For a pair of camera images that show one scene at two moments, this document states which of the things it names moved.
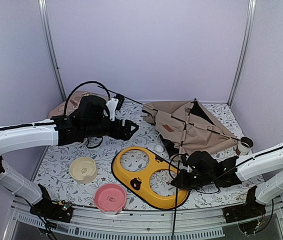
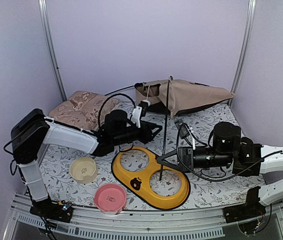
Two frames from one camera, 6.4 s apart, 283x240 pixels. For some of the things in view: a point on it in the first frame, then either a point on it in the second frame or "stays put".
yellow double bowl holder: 139,182 stays put
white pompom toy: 158,148 to 148,101
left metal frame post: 44,12 stays put
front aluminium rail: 90,222 stays put
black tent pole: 178,171 to 166,128
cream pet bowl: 83,170 stays put
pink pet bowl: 110,198 stays put
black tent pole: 167,113 to 119,90
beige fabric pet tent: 186,128 to 184,96
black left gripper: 117,133 to 146,135
